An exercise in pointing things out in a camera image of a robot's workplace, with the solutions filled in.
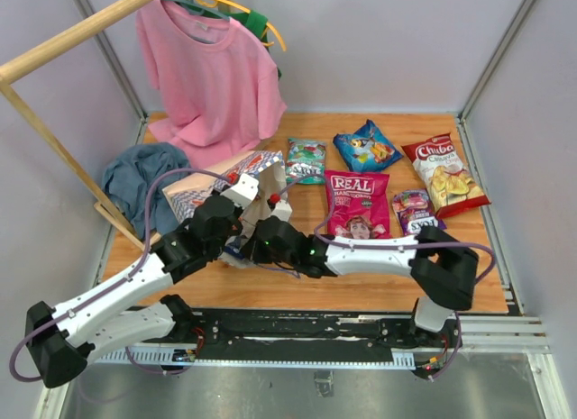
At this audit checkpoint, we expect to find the blue checkered paper bag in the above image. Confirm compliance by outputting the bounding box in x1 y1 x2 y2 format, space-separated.
162 150 287 245

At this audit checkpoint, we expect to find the green white snack pack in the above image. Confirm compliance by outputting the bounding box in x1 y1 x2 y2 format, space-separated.
285 138 326 185

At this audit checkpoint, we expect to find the pink snack bag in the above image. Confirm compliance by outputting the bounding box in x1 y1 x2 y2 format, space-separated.
325 170 391 240

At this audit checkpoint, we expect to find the blue snack bag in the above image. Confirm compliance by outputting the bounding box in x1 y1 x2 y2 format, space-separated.
333 120 403 173

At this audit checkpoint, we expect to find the pink purple snack pouch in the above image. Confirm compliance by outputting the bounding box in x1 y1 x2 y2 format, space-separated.
392 188 446 236

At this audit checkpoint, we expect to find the red Chuba chips bag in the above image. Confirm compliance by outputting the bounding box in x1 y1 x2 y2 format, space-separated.
402 133 490 219

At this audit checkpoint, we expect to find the blue white snack pack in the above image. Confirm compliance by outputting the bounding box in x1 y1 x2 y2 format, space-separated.
219 235 251 269

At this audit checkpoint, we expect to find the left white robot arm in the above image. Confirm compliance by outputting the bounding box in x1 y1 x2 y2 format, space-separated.
24 191 248 388

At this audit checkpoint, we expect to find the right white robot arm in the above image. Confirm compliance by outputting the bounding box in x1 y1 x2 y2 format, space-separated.
242 216 479 347

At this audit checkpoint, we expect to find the blue crumpled cloth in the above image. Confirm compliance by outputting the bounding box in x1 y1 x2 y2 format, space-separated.
101 142 190 240

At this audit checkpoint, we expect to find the pink t-shirt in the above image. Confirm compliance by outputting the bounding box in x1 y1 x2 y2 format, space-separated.
136 0 286 169

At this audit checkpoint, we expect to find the green garment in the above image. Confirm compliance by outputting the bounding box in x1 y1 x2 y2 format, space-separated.
164 0 286 51

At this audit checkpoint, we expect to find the grey-blue hanger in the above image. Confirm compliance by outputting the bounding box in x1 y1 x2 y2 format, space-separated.
161 0 229 21

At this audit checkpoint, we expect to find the yellow hanger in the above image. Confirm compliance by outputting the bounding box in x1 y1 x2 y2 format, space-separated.
195 0 287 52

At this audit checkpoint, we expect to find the wooden clothes rack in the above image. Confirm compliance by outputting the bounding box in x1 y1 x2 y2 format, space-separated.
0 0 271 249

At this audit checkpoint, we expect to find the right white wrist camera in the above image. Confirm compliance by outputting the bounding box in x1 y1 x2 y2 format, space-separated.
267 194 292 222

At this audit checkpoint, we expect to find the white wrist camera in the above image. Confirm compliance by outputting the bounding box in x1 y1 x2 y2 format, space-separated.
221 173 259 209
267 194 292 222

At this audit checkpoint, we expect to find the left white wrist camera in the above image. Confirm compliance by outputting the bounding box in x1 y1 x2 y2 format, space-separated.
221 173 259 209

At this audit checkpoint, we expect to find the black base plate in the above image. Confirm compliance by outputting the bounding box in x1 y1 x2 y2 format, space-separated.
179 308 458 362

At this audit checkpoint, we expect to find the grey slotted cable duct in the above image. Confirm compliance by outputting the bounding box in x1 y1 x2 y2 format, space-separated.
96 346 416 370

